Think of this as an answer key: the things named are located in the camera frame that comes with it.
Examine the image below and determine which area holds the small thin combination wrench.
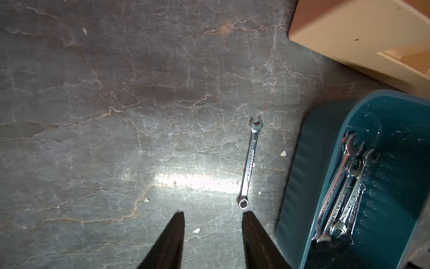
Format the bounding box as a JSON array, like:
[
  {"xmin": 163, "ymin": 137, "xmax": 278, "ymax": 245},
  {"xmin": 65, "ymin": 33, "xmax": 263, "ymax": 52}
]
[{"xmin": 237, "ymin": 116, "xmax": 263, "ymax": 210}]

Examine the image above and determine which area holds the teal plastic storage tray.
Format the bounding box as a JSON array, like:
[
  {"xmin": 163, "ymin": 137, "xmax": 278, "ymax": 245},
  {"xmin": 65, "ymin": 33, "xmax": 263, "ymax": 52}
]
[{"xmin": 276, "ymin": 90, "xmax": 430, "ymax": 269}]

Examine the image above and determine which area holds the wooden desk file organizer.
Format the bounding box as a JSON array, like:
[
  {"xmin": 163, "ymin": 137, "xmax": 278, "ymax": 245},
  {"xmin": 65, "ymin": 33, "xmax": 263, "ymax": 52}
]
[{"xmin": 288, "ymin": 1, "xmax": 430, "ymax": 99}]

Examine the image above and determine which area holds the large combination wrench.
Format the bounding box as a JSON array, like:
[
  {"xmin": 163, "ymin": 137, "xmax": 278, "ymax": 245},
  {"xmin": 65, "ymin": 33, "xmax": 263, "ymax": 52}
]
[{"xmin": 312, "ymin": 131, "xmax": 364, "ymax": 241}]

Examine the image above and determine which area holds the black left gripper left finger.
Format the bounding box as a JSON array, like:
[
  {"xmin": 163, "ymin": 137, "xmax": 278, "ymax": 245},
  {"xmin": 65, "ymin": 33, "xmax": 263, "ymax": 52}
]
[{"xmin": 137, "ymin": 211, "xmax": 185, "ymax": 269}]

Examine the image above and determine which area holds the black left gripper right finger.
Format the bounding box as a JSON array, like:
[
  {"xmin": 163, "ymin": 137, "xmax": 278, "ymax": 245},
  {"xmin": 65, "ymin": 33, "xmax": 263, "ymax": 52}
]
[{"xmin": 242, "ymin": 211, "xmax": 291, "ymax": 269}]

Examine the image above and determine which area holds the medium combination wrench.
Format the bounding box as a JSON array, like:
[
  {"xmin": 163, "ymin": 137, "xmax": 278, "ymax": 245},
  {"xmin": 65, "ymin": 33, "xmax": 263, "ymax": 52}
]
[{"xmin": 316, "ymin": 159, "xmax": 362, "ymax": 243}]

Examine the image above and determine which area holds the long combination wrench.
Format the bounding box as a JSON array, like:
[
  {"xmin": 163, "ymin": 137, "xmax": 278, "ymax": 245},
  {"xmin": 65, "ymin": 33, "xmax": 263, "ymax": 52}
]
[{"xmin": 331, "ymin": 148, "xmax": 381, "ymax": 242}]

